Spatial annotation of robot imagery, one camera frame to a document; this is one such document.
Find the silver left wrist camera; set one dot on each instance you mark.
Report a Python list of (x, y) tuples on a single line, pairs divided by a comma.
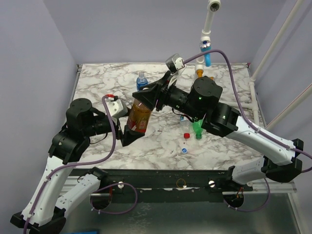
[(116, 106)]

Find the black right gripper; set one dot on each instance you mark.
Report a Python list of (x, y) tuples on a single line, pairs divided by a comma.
[(161, 93)]

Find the clear bottle red cap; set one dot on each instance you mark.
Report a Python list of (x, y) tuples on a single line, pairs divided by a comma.
[(185, 125)]

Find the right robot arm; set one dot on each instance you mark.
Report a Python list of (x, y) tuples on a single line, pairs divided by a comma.
[(279, 162)]

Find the blue label Pocari bottle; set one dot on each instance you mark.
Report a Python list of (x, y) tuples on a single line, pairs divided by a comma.
[(141, 80)]

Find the white PVC pipe frame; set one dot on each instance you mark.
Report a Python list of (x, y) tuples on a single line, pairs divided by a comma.
[(205, 60)]

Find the gold red label bottle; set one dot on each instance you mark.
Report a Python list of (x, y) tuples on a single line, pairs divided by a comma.
[(138, 117)]

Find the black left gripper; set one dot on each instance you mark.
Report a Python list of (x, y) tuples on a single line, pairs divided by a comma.
[(128, 136)]

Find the orange pipe valve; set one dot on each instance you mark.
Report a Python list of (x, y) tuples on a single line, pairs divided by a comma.
[(200, 72)]

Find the black mounting rail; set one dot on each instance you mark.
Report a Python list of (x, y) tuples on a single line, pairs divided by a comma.
[(167, 186)]

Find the white diagonal pole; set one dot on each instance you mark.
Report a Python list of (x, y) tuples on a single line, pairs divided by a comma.
[(277, 38)]

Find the green plastic bottle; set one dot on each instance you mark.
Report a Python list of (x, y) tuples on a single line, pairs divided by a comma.
[(196, 125)]

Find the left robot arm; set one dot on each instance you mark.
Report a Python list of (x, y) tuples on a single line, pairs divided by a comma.
[(47, 211)]

